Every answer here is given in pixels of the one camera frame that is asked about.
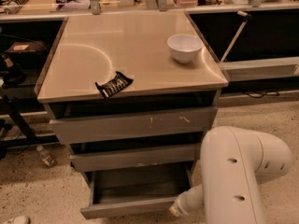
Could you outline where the grey middle drawer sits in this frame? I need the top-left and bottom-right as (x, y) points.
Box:
(70, 143), (200, 172)

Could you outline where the black snack wrapper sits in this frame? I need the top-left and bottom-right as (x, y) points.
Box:
(95, 71), (133, 99)

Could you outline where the white shoe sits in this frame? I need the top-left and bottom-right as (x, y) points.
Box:
(2, 216), (30, 224)

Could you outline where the grey bottom drawer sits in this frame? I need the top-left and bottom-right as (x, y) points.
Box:
(80, 162), (192, 219)

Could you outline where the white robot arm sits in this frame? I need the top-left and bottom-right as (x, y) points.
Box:
(170, 126), (292, 224)

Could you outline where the grey drawer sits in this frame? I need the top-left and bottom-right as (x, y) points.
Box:
(70, 143), (200, 172)
(80, 162), (192, 219)
(50, 106), (217, 144)

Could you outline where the white bowl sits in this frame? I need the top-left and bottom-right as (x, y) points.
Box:
(167, 34), (204, 63)

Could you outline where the grey drawer cabinet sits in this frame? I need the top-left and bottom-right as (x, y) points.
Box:
(34, 10), (231, 173)

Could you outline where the black stand leg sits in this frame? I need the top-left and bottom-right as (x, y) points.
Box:
(3, 95), (58, 147)

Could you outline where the black bag with label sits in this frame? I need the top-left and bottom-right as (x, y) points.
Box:
(4, 41), (48, 69)

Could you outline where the grey top drawer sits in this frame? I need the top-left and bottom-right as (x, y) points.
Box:
(50, 106), (217, 144)

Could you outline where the plastic water bottle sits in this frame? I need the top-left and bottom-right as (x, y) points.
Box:
(36, 146), (57, 167)

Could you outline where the black floor cable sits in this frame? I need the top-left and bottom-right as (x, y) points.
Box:
(242, 90), (280, 99)

